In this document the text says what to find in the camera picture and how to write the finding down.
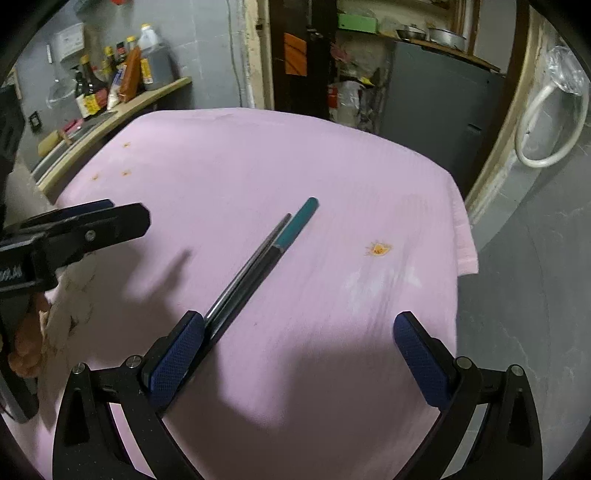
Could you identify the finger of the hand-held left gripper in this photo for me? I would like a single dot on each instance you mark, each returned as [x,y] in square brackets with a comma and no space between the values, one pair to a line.
[115,224]
[87,208]

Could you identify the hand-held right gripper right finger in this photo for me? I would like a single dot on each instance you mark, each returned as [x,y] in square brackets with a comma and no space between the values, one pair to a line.
[422,364]

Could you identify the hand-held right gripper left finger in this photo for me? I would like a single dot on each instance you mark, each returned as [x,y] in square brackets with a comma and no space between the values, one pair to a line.
[178,360]

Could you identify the thin black chopstick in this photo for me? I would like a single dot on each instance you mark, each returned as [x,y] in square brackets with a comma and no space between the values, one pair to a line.
[258,254]

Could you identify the person's left hand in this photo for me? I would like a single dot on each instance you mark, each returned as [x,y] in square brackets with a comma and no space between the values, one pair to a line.
[27,350]

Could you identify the dark soy sauce bottle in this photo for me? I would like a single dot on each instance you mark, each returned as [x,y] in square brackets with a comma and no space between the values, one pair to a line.
[90,97]

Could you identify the white seasoning pouch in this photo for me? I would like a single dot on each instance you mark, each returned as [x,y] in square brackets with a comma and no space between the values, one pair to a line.
[114,92]

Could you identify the brown snack packet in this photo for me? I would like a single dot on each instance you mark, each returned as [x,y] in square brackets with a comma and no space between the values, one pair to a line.
[131,74]

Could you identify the large dark liquid jug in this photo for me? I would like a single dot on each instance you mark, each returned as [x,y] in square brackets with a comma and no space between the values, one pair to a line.
[154,64]

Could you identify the pink embroidered cloth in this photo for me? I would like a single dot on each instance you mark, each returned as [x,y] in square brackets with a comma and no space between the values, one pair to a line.
[277,161]

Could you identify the orange sign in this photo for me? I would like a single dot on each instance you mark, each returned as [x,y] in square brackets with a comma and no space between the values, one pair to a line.
[295,53]

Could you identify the dark wooden door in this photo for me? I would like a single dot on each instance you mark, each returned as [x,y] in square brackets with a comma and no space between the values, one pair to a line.
[318,69]

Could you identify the grey metal cabinet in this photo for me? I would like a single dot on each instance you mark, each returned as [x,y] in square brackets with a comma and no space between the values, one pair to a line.
[429,101]

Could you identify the green box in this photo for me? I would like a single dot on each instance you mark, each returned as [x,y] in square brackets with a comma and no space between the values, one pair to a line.
[358,23]

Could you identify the metal pot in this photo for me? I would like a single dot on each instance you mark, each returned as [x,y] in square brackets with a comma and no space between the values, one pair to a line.
[445,39]

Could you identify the clear plastic bag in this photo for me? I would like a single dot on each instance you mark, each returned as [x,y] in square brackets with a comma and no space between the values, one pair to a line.
[565,69]

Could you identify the small metal bowl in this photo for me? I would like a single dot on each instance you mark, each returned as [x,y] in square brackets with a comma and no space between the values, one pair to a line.
[411,32]

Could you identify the black wall socket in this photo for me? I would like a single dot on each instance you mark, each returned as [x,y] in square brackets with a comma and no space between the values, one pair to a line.
[34,121]

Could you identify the wooden wall shelf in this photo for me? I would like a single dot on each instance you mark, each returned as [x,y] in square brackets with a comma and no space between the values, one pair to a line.
[138,99]

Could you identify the white wall box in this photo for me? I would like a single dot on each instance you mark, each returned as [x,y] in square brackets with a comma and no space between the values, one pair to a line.
[69,41]

